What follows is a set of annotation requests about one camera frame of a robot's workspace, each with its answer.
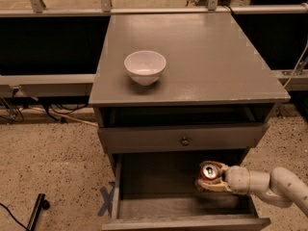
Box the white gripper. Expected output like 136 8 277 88
195 161 270 194

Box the red coke can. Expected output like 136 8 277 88
197 163 221 184

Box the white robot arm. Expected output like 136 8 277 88
194 161 308 217

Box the round metal drawer knob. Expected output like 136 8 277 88
181 137 190 146

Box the open grey middle drawer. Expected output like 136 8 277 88
102 150 270 231

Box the grey wooden drawer cabinet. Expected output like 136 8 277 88
88 13 291 231

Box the closed grey top drawer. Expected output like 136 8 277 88
98 123 269 154

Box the blue tape cross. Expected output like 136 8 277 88
97 181 116 217

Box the white ceramic bowl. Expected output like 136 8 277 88
124 50 167 86

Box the black bar on floor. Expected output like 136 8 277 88
27 193 50 231

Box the white cable at right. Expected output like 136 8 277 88
282 2 308 89

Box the bundle of black cables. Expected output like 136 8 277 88
0 87 90 125

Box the black floor cable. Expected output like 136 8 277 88
0 202 28 231

